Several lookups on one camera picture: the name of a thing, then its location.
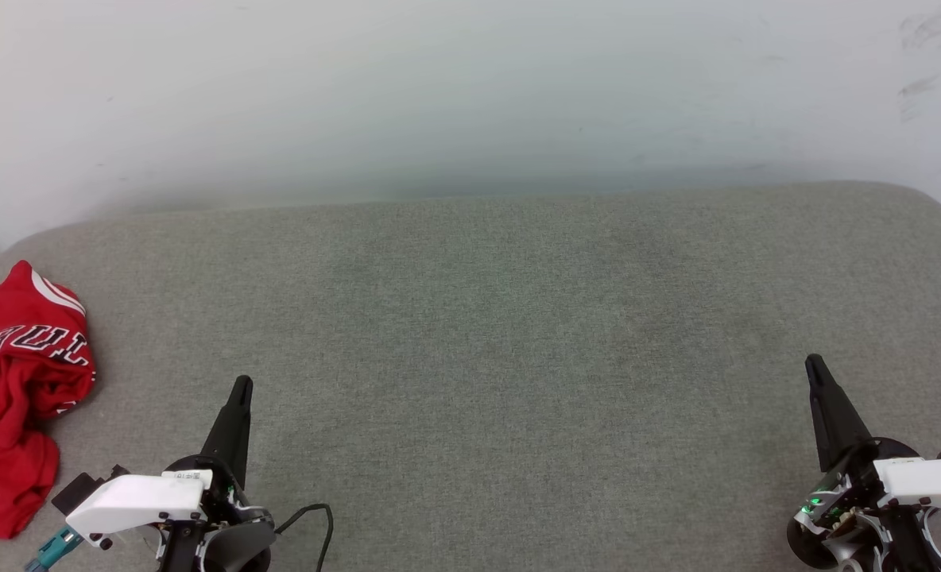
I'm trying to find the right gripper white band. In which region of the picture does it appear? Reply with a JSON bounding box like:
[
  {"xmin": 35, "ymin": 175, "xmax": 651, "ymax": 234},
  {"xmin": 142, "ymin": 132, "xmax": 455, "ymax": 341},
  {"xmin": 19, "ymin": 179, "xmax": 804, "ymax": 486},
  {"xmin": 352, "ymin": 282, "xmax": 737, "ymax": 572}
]
[{"xmin": 788, "ymin": 354, "xmax": 941, "ymax": 572}]

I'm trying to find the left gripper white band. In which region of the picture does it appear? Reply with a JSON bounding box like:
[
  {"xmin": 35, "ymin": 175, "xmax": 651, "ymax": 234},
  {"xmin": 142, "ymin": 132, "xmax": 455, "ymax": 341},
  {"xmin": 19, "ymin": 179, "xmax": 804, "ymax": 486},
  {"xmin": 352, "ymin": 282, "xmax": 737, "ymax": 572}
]
[{"xmin": 65, "ymin": 375, "xmax": 277, "ymax": 572}]

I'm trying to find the red white basketball jersey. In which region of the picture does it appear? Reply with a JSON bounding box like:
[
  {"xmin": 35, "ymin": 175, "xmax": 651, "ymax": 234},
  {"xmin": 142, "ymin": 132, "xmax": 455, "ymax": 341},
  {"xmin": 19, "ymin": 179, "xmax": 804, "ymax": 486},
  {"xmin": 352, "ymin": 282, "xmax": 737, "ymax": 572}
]
[{"xmin": 0, "ymin": 261, "xmax": 97, "ymax": 540}]

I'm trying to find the grey fabric sofa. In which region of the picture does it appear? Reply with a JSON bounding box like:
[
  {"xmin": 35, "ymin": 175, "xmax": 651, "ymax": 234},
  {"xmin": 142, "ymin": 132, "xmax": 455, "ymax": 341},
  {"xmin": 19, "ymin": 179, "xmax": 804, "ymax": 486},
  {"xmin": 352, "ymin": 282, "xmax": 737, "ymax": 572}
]
[{"xmin": 0, "ymin": 181, "xmax": 941, "ymax": 572}]

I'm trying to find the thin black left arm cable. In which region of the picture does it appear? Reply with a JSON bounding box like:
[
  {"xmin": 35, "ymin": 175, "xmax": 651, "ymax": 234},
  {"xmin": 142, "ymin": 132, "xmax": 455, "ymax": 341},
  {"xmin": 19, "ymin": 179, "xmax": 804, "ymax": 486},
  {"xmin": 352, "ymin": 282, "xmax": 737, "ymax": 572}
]
[{"xmin": 274, "ymin": 503, "xmax": 335, "ymax": 572}]

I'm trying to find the teal left camera cable connector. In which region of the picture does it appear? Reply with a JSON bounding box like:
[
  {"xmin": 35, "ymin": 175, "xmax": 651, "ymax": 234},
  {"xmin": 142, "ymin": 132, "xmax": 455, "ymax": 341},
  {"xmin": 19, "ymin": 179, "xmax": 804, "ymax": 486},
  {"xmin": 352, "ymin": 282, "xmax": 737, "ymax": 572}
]
[{"xmin": 24, "ymin": 526, "xmax": 83, "ymax": 572}]

